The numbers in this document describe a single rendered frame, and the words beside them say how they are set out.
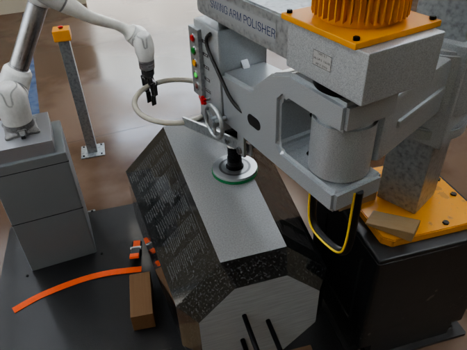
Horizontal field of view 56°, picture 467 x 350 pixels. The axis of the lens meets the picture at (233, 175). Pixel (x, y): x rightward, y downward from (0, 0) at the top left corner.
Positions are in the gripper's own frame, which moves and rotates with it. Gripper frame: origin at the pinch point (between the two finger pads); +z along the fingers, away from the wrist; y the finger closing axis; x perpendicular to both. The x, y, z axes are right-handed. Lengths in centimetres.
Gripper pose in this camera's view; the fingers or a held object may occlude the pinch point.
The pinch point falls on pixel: (151, 98)
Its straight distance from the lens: 276.7
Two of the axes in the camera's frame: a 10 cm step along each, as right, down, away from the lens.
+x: 6.9, -4.7, 5.4
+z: -0.1, 7.5, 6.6
